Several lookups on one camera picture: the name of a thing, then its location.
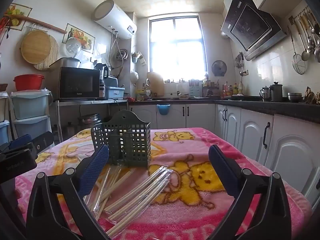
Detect steel bowl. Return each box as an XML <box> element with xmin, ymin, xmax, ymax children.
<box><xmin>287</xmin><ymin>92</ymin><xmax>303</xmax><ymax>103</ymax></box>

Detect red plastic basin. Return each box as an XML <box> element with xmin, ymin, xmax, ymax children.
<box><xmin>13</xmin><ymin>74</ymin><xmax>45</xmax><ymax>92</ymax></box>

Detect wooden rolling pin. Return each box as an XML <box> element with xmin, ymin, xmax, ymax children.
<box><xmin>4</xmin><ymin>14</ymin><xmax>67</xmax><ymax>34</ymax></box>

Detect white water heater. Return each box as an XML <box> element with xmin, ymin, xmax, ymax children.
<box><xmin>94</xmin><ymin>0</ymin><xmax>138</xmax><ymax>40</ymax></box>

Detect black wire spice rack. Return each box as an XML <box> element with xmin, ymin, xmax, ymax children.
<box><xmin>202</xmin><ymin>79</ymin><xmax>220</xmax><ymax>97</ymax></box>

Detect white lower cabinets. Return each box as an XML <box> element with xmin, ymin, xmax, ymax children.
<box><xmin>129</xmin><ymin>102</ymin><xmax>320</xmax><ymax>205</ymax></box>

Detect steel ladle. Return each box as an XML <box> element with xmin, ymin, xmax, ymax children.
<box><xmin>297</xmin><ymin>17</ymin><xmax>311</xmax><ymax>62</ymax></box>
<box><xmin>304</xmin><ymin>12</ymin><xmax>316</xmax><ymax>53</ymax></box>

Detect coiled shower hose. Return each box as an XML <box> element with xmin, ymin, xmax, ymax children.
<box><xmin>114</xmin><ymin>49</ymin><xmax>130</xmax><ymax>62</ymax></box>

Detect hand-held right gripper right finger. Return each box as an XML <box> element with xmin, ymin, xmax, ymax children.
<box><xmin>207</xmin><ymin>144</ymin><xmax>293</xmax><ymax>240</ymax></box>

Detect fruit wall poster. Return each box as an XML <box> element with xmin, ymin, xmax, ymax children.
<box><xmin>5</xmin><ymin>3</ymin><xmax>33</xmax><ymax>32</ymax></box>
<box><xmin>62</xmin><ymin>23</ymin><xmax>96</xmax><ymax>54</ymax></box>

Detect green plastic utensil basket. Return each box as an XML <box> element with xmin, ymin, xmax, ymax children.
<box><xmin>90</xmin><ymin>109</ymin><xmax>152</xmax><ymax>168</ymax></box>

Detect black microwave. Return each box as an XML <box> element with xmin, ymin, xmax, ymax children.
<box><xmin>59</xmin><ymin>66</ymin><xmax>101</xmax><ymax>100</ymax></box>

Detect pink printed blanket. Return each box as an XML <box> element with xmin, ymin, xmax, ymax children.
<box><xmin>15</xmin><ymin>127</ymin><xmax>313</xmax><ymax>240</ymax></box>

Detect group of condiment bottles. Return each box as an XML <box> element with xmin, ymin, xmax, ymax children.
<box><xmin>221</xmin><ymin>81</ymin><xmax>244</xmax><ymax>97</ymax></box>

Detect white drawer unit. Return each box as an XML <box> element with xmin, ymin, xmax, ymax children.
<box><xmin>0</xmin><ymin>92</ymin><xmax>11</xmax><ymax>145</ymax></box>

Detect dark glass jar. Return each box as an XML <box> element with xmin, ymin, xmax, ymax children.
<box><xmin>64</xmin><ymin>122</ymin><xmax>75</xmax><ymax>140</ymax></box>

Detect hanging kitchen tools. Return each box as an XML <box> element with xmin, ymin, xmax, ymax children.
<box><xmin>235</xmin><ymin>52</ymin><xmax>247</xmax><ymax>77</ymax></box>

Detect woven straw mat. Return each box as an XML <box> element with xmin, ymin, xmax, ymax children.
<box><xmin>34</xmin><ymin>34</ymin><xmax>60</xmax><ymax>71</ymax></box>

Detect pile of chopsticks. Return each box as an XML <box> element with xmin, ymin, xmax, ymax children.
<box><xmin>84</xmin><ymin>165</ymin><xmax>175</xmax><ymax>239</ymax></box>

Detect blue-grey plastic box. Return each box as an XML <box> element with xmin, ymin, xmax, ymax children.
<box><xmin>105</xmin><ymin>86</ymin><xmax>125</xmax><ymax>100</ymax></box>

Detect round bamboo tray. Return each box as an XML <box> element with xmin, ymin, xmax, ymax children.
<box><xmin>21</xmin><ymin>30</ymin><xmax>52</xmax><ymax>64</ymax></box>

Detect dark metal kettle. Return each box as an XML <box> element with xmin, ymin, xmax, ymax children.
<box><xmin>269</xmin><ymin>82</ymin><xmax>283</xmax><ymax>102</ymax></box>

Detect metal shelf table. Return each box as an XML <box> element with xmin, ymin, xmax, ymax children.
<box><xmin>54</xmin><ymin>99</ymin><xmax>128</xmax><ymax>140</ymax></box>

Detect teal knife block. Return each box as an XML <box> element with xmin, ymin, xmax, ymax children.
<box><xmin>189</xmin><ymin>79</ymin><xmax>202</xmax><ymax>97</ymax></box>

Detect black kitchen countertop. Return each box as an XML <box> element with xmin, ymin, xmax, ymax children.
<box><xmin>128</xmin><ymin>96</ymin><xmax>320</xmax><ymax>124</ymax></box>

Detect wire strainer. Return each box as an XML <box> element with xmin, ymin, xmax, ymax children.
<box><xmin>287</xmin><ymin>26</ymin><xmax>307</xmax><ymax>75</ymax></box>

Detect round metal steamer plate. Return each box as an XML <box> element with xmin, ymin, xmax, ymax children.
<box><xmin>64</xmin><ymin>37</ymin><xmax>83</xmax><ymax>60</ymax></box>

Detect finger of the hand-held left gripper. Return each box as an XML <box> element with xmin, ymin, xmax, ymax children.
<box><xmin>0</xmin><ymin>134</ymin><xmax>33</xmax><ymax>155</ymax></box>
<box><xmin>31</xmin><ymin>131</ymin><xmax>55</xmax><ymax>155</ymax></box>

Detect black electric kettle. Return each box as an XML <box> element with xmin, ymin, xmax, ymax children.
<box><xmin>94</xmin><ymin>63</ymin><xmax>109</xmax><ymax>80</ymax></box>

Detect wall utensil rail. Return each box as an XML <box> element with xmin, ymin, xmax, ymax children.
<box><xmin>289</xmin><ymin>5</ymin><xmax>320</xmax><ymax>25</ymax></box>

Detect steel pot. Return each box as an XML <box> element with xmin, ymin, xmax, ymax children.
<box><xmin>49</xmin><ymin>57</ymin><xmax>82</xmax><ymax>68</ymax></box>

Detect red hanging bag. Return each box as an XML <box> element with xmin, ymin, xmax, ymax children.
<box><xmin>0</xmin><ymin>17</ymin><xmax>12</xmax><ymax>45</ymax></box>

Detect black range hood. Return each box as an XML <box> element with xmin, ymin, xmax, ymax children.
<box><xmin>220</xmin><ymin>0</ymin><xmax>288</xmax><ymax>61</ymax></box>

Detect small wall fan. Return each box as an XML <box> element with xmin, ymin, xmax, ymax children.
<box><xmin>211</xmin><ymin>60</ymin><xmax>227</xmax><ymax>77</ymax></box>

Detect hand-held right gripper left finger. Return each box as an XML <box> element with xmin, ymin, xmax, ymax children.
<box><xmin>25</xmin><ymin>144</ymin><xmax>112</xmax><ymax>240</ymax></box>

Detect kitchen window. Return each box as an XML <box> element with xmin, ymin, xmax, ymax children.
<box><xmin>149</xmin><ymin>15</ymin><xmax>208</xmax><ymax>79</ymax></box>

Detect light blue drawer unit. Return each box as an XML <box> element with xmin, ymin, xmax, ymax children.
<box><xmin>10</xmin><ymin>89</ymin><xmax>53</xmax><ymax>147</ymax></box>

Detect blue hanging bin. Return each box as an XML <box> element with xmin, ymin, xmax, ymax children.
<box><xmin>156</xmin><ymin>104</ymin><xmax>171</xmax><ymax>116</ymax></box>

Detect beige cutting board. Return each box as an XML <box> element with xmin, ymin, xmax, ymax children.
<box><xmin>146</xmin><ymin>72</ymin><xmax>165</xmax><ymax>97</ymax></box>

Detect ginger roots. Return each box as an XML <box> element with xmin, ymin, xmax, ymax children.
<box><xmin>302</xmin><ymin>87</ymin><xmax>320</xmax><ymax>104</ymax></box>

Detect black gas stove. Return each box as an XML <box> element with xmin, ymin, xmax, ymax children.
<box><xmin>231</xmin><ymin>94</ymin><xmax>263</xmax><ymax>102</ymax></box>

